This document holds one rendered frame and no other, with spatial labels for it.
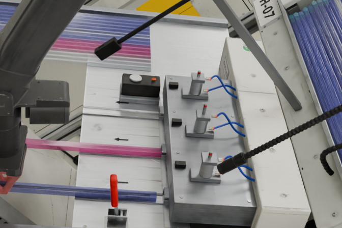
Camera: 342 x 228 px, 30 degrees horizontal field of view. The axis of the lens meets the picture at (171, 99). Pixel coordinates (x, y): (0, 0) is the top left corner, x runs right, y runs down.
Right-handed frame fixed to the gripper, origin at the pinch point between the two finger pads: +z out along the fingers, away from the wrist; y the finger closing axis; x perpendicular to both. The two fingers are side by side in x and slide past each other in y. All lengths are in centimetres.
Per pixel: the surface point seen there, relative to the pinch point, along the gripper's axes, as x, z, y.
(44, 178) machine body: -2, 46, 46
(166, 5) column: -57, 140, 304
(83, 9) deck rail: -9, 0, 58
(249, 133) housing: -41.2, -7.1, 9.8
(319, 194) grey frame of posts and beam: -52, -6, -3
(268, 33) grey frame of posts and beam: -51, -5, 47
